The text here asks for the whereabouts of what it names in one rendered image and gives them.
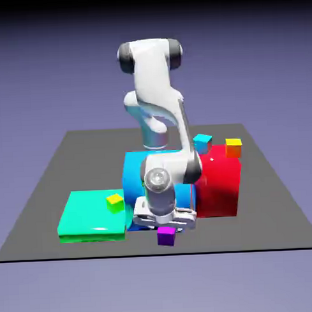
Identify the small orange cube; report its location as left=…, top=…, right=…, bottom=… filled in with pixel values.
left=224, top=138, right=243, bottom=160

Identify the large blue box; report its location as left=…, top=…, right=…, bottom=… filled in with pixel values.
left=120, top=149, right=199, bottom=233

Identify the small cyan cube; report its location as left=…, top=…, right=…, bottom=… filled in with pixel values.
left=192, top=133, right=213, bottom=156

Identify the large green box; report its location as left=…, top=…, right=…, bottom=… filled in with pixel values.
left=56, top=188, right=135, bottom=244

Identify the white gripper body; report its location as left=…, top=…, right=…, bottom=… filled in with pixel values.
left=131, top=193, right=198, bottom=233

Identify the small yellow-green cube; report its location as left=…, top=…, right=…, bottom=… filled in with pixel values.
left=105, top=193, right=125, bottom=214

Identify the small purple cube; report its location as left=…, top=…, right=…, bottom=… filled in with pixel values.
left=156, top=226, right=177, bottom=248

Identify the large red box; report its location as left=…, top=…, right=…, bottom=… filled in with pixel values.
left=189, top=144, right=244, bottom=219

